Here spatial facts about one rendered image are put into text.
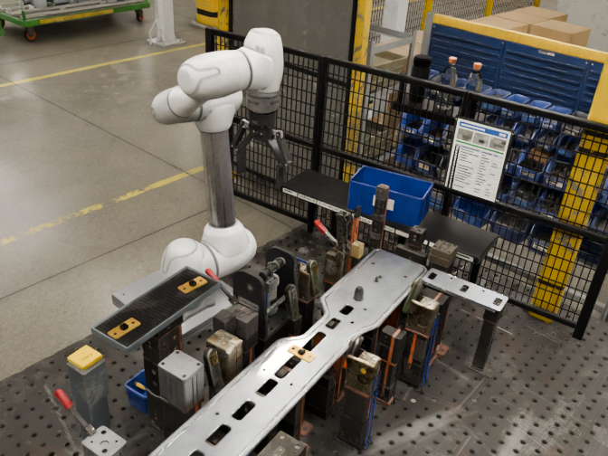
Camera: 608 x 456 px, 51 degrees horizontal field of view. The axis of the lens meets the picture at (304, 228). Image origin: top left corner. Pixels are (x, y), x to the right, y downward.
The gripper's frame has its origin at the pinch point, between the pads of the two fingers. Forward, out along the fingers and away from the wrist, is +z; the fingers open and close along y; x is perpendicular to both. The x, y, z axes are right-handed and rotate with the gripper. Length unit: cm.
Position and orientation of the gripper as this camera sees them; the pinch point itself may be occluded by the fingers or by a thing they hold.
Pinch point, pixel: (260, 175)
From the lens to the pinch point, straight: 184.1
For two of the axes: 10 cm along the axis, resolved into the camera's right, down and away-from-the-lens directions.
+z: -0.6, 8.6, 5.1
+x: 5.5, -4.0, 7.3
